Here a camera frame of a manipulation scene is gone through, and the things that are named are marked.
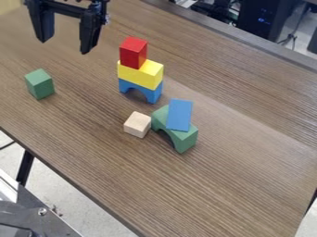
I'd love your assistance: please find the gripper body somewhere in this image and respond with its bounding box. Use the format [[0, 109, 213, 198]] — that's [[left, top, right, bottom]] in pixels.
[[22, 0, 112, 26]]

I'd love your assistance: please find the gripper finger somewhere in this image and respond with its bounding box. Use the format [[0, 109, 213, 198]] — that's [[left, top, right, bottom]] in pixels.
[[78, 10, 105, 56], [26, 3, 57, 44]]

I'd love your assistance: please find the red rectangular block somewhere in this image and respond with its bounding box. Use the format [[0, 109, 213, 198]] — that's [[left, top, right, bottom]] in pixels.
[[119, 36, 149, 70]]

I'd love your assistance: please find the green cube block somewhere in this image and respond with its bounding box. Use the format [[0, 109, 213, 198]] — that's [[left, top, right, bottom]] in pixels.
[[22, 68, 57, 101]]

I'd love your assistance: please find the yellow rectangular block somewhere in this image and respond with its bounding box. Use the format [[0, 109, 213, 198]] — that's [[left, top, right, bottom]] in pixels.
[[116, 58, 165, 92]]

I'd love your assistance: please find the blue arch block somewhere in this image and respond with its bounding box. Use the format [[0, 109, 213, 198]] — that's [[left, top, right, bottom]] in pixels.
[[117, 78, 165, 105]]

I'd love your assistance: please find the natural wood cube block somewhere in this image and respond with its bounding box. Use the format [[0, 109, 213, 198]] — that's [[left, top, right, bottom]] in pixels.
[[122, 110, 153, 139]]

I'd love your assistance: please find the blue flat block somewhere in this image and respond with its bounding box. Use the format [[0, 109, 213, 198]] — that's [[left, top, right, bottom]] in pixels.
[[164, 98, 195, 133]]

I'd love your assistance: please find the green arch block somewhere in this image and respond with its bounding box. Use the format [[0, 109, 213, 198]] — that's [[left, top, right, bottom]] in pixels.
[[149, 104, 200, 155]]

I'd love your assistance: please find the black computer tower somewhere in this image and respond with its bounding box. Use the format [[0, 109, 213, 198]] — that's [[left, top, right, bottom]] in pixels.
[[236, 0, 308, 43]]

